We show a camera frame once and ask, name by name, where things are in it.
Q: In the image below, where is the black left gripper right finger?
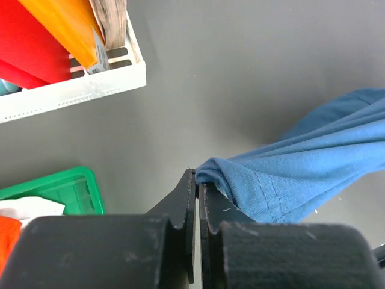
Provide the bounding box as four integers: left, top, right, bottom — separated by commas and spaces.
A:
199, 184, 262, 288

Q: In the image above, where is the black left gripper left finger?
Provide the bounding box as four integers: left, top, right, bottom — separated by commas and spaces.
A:
147, 169, 196, 285

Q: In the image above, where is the blue t-shirt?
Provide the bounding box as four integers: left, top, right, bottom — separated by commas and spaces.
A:
196, 88, 384, 223

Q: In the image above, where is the green plastic crate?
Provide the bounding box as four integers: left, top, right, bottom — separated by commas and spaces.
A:
1, 167, 105, 215

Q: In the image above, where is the white slotted storage basket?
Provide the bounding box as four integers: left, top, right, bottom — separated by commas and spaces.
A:
1, 14, 147, 123

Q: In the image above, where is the white cloth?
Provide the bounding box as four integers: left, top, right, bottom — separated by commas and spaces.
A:
1, 196, 65, 220

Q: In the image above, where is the orange t-shirt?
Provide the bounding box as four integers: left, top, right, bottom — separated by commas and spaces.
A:
0, 216, 22, 272

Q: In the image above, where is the wooden board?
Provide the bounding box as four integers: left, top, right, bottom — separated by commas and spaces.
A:
90, 0, 127, 50

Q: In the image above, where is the orange plastic board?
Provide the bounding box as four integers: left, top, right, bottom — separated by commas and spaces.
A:
20, 0, 109, 74

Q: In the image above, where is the red plastic board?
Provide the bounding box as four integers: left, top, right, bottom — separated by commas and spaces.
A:
1, 1, 72, 89

